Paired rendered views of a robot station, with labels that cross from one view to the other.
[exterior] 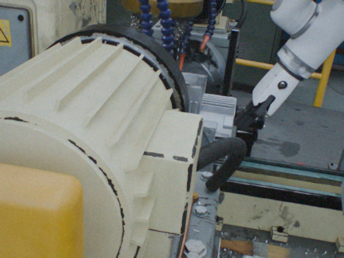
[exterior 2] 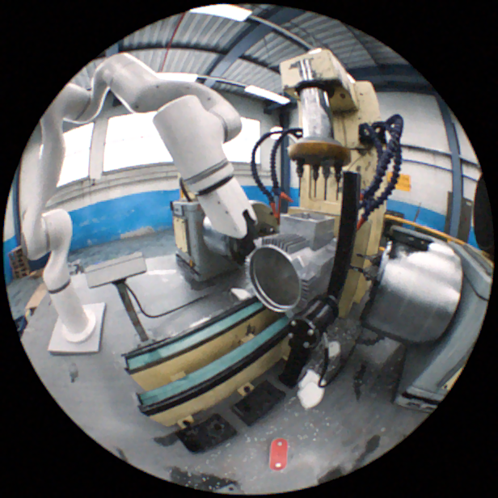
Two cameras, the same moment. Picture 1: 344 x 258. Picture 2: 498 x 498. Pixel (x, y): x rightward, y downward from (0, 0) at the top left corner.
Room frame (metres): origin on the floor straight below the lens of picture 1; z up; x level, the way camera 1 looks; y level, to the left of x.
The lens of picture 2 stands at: (1.12, -0.42, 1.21)
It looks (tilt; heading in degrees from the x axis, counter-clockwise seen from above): 20 degrees down; 131
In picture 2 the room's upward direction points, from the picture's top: straight up
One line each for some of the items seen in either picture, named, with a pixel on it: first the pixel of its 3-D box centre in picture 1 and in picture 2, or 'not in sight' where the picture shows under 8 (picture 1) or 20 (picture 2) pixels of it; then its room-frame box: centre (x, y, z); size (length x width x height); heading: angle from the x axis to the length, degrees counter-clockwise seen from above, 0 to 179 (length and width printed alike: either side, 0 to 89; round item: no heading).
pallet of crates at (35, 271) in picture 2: not in sight; (42, 256); (-4.17, -2.93, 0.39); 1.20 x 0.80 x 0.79; 81
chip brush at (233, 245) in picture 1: (247, 248); not in sight; (0.78, -0.20, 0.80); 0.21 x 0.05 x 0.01; 82
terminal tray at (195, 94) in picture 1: (178, 92); (308, 230); (0.96, -0.01, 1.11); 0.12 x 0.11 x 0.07; 82
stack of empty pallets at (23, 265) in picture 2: not in sight; (23, 259); (-5.00, -4.32, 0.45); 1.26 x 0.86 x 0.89; 73
